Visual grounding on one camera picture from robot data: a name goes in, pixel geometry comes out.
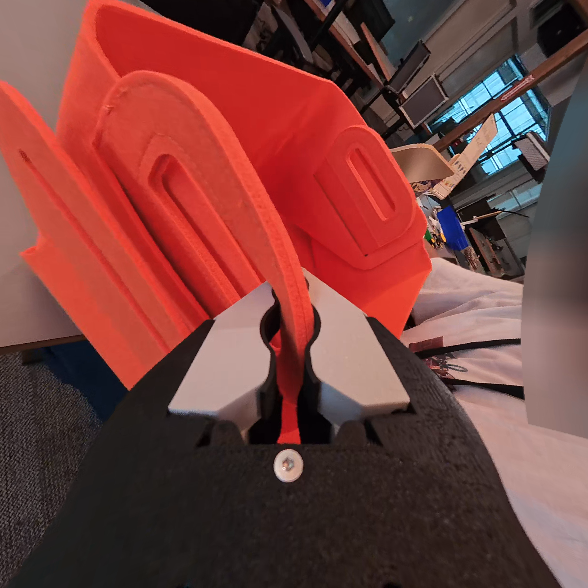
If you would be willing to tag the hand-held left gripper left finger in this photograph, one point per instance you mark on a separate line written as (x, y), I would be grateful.
(225, 367)

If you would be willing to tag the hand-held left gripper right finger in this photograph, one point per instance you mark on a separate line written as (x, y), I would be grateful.
(358, 367)

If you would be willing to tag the orange felt bag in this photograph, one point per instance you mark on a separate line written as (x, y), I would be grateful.
(229, 115)

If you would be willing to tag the person's dark trousers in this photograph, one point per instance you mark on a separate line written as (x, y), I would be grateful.
(82, 367)

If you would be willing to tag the blue bin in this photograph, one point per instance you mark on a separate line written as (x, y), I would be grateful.
(452, 229)

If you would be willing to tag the white printed card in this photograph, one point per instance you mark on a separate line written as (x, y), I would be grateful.
(477, 142)

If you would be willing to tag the white framed monitor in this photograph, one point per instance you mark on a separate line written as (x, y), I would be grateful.
(530, 151)
(422, 101)

